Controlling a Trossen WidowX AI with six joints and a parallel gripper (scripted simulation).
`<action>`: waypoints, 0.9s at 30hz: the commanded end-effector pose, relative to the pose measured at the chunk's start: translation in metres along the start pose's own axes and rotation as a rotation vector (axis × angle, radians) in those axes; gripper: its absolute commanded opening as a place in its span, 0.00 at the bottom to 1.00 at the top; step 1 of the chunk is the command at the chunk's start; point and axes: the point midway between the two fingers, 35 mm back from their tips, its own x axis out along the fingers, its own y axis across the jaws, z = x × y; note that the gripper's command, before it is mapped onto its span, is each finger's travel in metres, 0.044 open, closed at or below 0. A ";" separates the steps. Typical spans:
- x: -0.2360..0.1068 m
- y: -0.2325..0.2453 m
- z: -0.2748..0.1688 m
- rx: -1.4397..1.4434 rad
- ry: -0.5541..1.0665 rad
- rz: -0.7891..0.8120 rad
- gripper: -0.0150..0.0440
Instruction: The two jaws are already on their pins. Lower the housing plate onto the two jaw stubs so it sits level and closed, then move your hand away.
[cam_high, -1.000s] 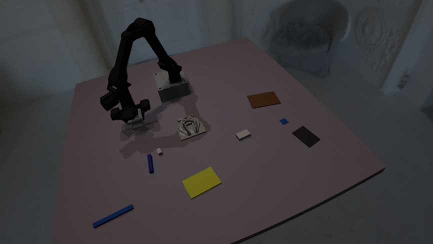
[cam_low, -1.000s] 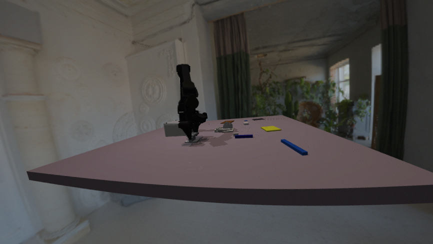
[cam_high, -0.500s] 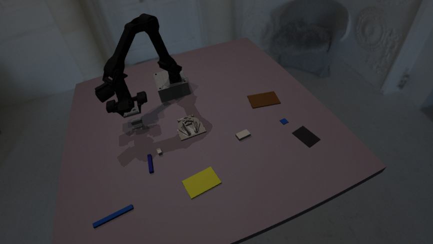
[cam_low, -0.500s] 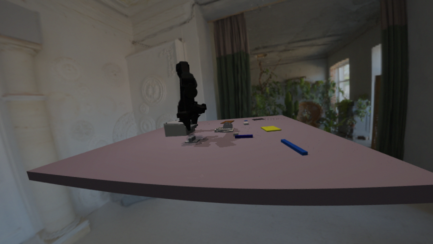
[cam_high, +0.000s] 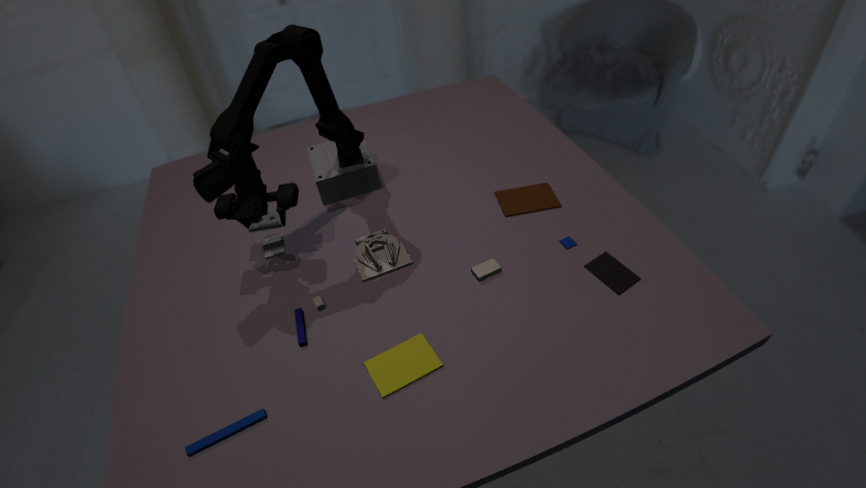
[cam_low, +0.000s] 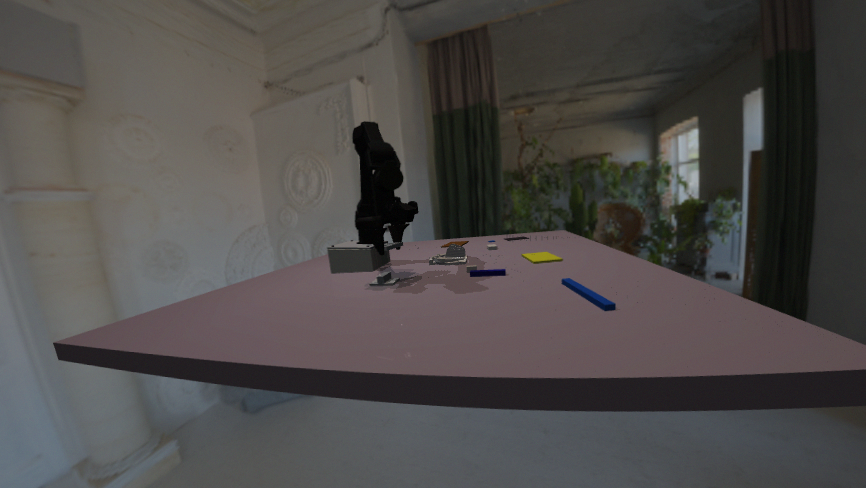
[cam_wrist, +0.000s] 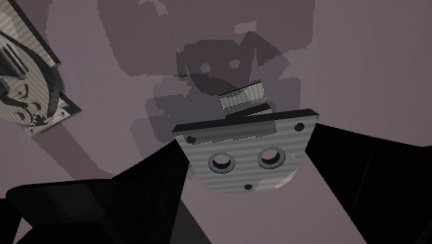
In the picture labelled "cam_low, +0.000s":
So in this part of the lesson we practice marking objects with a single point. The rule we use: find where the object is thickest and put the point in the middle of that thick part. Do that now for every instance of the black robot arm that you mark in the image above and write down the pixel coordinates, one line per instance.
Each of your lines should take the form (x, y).
(377, 155)

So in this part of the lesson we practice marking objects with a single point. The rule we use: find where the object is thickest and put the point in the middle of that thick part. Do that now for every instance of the olive yellow flat rectangular plate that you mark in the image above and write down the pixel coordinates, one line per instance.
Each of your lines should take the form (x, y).
(542, 257)

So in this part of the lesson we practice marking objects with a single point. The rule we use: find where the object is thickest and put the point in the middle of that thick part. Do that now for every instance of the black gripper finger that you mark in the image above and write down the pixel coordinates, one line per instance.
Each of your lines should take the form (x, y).
(376, 236)
(396, 232)

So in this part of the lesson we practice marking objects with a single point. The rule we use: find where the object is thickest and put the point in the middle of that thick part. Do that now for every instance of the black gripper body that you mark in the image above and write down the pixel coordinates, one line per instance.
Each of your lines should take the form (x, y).
(378, 220)

